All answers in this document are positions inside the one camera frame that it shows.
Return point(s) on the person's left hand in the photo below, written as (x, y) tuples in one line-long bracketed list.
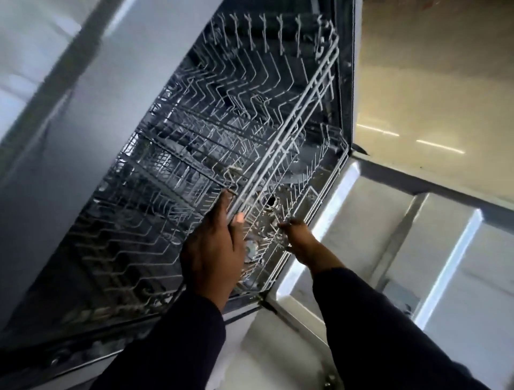
[(211, 257)]

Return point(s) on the silver dishwasher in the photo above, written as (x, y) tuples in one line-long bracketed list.
[(80, 160)]

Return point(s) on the person's right forearm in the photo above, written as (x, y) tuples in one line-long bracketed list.
[(381, 333)]

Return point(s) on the person's left forearm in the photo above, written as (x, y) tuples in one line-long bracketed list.
[(172, 345)]

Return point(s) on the person's right hand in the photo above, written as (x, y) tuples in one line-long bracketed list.
[(301, 241)]

